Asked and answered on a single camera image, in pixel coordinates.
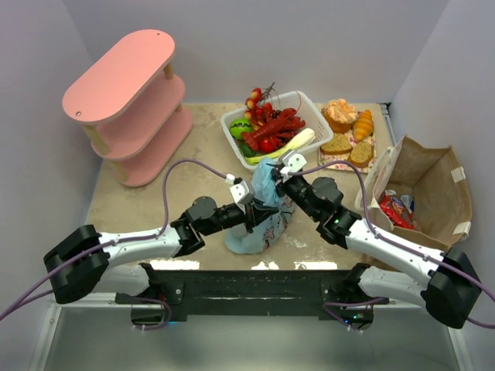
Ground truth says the red toy tomato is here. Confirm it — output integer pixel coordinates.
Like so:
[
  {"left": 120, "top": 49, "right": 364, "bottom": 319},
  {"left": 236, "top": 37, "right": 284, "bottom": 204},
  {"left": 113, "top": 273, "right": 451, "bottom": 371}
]
[{"left": 258, "top": 137, "right": 278, "bottom": 154}]

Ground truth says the white plastic basket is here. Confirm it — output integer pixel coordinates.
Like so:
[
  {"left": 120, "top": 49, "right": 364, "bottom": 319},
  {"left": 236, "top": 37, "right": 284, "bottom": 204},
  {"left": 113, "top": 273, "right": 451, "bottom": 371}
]
[{"left": 220, "top": 90, "right": 333, "bottom": 172}]

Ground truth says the black base frame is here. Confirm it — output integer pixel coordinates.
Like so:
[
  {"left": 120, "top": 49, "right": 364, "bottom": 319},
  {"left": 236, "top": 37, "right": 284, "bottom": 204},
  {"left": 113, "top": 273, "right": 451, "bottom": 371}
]
[{"left": 115, "top": 264, "right": 373, "bottom": 325}]

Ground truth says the green toy watermelon ball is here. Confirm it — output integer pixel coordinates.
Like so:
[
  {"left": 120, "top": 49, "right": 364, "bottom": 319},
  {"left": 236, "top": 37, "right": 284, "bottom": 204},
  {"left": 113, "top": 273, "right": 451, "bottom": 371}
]
[{"left": 229, "top": 118, "right": 253, "bottom": 141}]

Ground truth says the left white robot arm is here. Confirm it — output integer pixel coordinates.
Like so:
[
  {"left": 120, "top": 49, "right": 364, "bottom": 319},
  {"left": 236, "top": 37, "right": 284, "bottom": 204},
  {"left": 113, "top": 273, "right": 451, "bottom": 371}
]
[{"left": 43, "top": 196, "right": 278, "bottom": 305}]

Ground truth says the red toy lobster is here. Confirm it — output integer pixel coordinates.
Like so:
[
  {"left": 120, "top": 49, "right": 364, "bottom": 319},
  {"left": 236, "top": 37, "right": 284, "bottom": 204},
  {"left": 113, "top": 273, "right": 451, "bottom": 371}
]
[{"left": 241, "top": 107, "right": 306, "bottom": 153}]

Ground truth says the purple cable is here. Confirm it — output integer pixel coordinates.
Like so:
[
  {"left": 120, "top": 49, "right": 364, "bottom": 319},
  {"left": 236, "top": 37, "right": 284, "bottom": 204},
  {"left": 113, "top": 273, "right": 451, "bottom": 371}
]
[
  {"left": 288, "top": 160, "right": 495, "bottom": 333},
  {"left": 0, "top": 158, "right": 237, "bottom": 332}
]

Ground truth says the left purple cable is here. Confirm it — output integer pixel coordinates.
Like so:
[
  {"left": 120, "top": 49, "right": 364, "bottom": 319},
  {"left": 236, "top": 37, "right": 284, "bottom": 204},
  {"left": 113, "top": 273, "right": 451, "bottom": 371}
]
[{"left": 0, "top": 158, "right": 237, "bottom": 332}]

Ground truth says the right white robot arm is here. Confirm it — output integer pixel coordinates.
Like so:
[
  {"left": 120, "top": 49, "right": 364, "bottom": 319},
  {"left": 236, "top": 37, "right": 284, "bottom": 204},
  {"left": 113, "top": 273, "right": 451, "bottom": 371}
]
[{"left": 271, "top": 165, "right": 481, "bottom": 329}]

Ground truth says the white green toy leek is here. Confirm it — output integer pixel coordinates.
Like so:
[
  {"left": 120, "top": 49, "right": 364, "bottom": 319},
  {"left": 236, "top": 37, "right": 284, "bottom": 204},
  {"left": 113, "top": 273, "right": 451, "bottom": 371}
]
[{"left": 244, "top": 128, "right": 316, "bottom": 165}]

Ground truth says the red snack packet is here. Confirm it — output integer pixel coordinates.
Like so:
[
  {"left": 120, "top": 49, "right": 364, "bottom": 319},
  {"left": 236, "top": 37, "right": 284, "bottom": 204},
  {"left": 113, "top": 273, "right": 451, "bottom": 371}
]
[{"left": 379, "top": 190, "right": 415, "bottom": 230}]

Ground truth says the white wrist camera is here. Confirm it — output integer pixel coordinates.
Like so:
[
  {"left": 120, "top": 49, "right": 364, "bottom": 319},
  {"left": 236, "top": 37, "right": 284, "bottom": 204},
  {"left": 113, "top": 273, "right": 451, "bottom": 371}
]
[
  {"left": 225, "top": 174, "right": 254, "bottom": 206},
  {"left": 279, "top": 150, "right": 307, "bottom": 182}
]

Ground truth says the dark green toy vegetable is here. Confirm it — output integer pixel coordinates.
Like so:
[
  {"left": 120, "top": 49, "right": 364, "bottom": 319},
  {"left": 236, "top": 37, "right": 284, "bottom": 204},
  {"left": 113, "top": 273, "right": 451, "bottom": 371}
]
[{"left": 239, "top": 142, "right": 257, "bottom": 158}]

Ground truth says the brown jute grocery bag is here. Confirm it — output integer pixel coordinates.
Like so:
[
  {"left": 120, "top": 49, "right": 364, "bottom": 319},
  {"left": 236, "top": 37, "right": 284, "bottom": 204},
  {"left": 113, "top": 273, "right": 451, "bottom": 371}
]
[{"left": 364, "top": 136, "right": 472, "bottom": 251}]

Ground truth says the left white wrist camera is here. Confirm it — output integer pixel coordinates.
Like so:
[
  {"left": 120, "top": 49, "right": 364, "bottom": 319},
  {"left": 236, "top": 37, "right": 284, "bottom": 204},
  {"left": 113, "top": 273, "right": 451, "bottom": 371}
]
[{"left": 225, "top": 174, "right": 254, "bottom": 206}]

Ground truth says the toy croissant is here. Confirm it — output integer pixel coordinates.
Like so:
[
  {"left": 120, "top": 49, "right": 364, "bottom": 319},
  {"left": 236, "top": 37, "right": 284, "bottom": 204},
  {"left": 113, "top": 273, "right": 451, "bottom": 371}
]
[{"left": 353, "top": 110, "right": 374, "bottom": 142}]

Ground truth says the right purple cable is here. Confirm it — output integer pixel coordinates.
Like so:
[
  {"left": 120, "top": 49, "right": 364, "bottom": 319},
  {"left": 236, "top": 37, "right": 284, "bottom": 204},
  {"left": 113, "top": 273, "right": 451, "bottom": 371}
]
[{"left": 288, "top": 160, "right": 495, "bottom": 333}]

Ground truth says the toy bread slice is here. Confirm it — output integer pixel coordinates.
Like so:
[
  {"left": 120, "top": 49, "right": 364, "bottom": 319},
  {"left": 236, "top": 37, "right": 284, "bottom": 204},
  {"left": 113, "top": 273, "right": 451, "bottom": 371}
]
[
  {"left": 320, "top": 134, "right": 353, "bottom": 155},
  {"left": 347, "top": 141, "right": 374, "bottom": 168}
]

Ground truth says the blue plastic bag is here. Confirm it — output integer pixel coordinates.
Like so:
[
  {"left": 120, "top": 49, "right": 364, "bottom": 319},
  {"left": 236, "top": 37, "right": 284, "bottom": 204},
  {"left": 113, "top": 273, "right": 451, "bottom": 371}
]
[{"left": 224, "top": 156, "right": 298, "bottom": 255}]

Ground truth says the pink three-tier shelf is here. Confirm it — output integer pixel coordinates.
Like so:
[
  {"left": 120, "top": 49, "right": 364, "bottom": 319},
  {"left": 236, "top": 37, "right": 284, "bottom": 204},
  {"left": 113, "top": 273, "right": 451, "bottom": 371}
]
[{"left": 62, "top": 29, "right": 193, "bottom": 188}]

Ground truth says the red cherry sprig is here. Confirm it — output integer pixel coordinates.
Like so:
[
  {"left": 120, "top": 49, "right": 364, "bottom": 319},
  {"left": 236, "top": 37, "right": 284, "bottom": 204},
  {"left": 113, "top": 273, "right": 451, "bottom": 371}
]
[{"left": 244, "top": 82, "right": 275, "bottom": 122}]

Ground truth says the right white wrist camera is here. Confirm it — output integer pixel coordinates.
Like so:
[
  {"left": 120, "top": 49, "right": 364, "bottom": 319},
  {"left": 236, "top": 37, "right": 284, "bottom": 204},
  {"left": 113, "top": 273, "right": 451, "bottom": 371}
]
[{"left": 279, "top": 150, "right": 307, "bottom": 182}]

